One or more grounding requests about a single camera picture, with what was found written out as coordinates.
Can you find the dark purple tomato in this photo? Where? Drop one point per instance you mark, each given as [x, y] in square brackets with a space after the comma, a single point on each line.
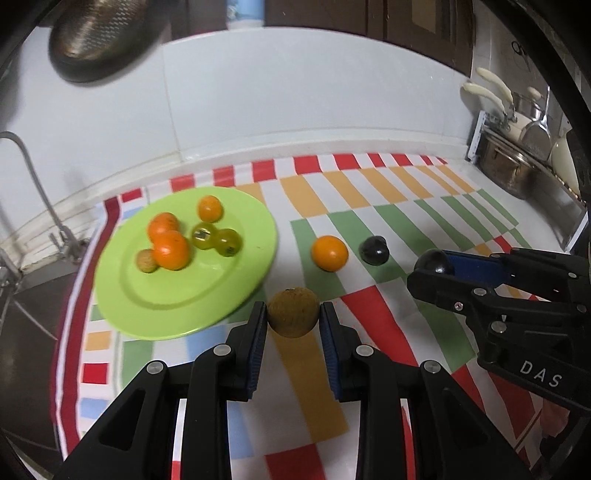
[431, 261]

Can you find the steel sink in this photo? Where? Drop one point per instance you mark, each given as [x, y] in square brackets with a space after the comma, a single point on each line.
[32, 332]

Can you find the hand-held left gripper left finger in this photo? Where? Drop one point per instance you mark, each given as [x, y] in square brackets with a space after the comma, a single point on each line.
[256, 346]

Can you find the brown kiwi fruit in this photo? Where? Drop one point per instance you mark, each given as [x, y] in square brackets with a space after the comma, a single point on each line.
[293, 314]

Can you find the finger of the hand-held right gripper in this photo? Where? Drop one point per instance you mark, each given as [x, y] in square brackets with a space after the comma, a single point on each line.
[438, 288]
[475, 265]

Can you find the brown longan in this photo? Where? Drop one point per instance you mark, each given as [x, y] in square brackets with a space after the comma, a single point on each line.
[145, 262]

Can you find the slim gooseneck faucet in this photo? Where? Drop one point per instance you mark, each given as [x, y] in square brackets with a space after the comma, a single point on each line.
[55, 221]

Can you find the copper perforated strainer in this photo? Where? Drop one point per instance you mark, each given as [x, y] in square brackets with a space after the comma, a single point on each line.
[92, 32]

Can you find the dark wooden window door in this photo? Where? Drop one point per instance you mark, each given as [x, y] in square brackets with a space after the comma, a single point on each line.
[429, 27]
[323, 18]

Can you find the metal counter rack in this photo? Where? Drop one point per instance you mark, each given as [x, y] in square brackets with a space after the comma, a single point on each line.
[475, 138]

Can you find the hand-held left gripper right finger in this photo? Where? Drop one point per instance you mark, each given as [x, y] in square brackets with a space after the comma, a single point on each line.
[330, 350]

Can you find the black scissors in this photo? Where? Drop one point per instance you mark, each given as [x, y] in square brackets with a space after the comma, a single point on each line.
[521, 53]

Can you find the orange mandarin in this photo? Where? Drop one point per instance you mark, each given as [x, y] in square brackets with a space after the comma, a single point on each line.
[161, 224]
[210, 208]
[329, 253]
[171, 251]

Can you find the large steel pot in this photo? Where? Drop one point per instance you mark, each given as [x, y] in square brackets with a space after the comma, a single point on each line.
[508, 166]

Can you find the steel spatula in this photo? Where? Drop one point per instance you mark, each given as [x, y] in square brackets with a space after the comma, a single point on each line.
[535, 138]

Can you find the green grape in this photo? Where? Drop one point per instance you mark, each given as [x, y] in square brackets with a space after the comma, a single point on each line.
[203, 235]

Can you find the white ceramic jug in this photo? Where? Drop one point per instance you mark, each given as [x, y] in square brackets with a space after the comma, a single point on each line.
[565, 161]

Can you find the large chrome faucet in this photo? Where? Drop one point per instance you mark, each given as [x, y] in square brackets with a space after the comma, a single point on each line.
[9, 272]

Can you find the dark plum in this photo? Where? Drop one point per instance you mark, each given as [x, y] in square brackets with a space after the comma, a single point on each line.
[374, 251]

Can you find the green plate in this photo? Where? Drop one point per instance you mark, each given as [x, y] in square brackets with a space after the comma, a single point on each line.
[138, 300]

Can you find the colourful striped cloth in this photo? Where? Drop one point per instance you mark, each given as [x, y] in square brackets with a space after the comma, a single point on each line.
[295, 415]

